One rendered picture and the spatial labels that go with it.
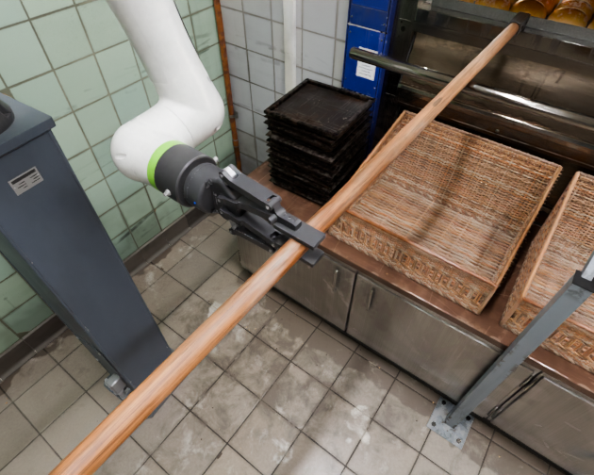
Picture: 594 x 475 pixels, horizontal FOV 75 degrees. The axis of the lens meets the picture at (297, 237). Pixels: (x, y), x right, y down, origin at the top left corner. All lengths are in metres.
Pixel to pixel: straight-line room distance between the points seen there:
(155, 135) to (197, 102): 0.10
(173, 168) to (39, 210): 0.43
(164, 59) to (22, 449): 1.59
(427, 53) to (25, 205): 1.24
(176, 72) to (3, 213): 0.46
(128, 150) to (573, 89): 1.21
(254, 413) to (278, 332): 0.36
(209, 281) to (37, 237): 1.14
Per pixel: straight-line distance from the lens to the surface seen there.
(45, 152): 0.96
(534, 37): 1.39
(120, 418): 0.46
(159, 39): 0.71
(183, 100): 0.75
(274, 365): 1.76
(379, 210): 1.50
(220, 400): 1.74
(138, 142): 0.71
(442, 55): 1.49
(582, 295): 1.01
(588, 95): 1.44
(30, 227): 1.01
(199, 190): 0.61
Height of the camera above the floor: 1.62
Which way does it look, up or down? 48 degrees down
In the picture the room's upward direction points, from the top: straight up
